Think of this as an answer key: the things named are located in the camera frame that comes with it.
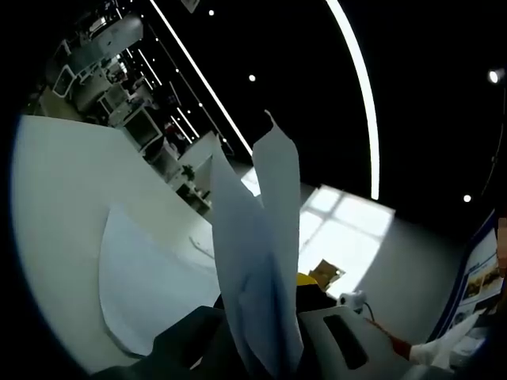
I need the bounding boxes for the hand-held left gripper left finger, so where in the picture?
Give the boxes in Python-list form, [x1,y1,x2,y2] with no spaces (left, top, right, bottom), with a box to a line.
[93,294,254,380]

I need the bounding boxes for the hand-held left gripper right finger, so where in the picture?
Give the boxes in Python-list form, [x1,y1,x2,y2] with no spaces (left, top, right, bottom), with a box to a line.
[295,272,456,380]

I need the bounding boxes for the white cloth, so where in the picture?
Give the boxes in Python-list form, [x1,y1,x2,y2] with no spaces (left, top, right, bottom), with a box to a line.
[98,203,223,357]
[208,109,305,379]

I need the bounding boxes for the brown cardboard box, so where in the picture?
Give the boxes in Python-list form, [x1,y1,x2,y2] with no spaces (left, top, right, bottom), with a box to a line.
[307,258,347,293]

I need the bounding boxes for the curved ceiling light strip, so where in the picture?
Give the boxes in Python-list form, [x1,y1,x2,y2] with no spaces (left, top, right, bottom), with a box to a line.
[324,0,382,202]

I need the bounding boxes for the round ceiling spotlights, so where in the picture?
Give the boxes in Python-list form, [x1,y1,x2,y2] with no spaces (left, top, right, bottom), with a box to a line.
[208,9,506,203]

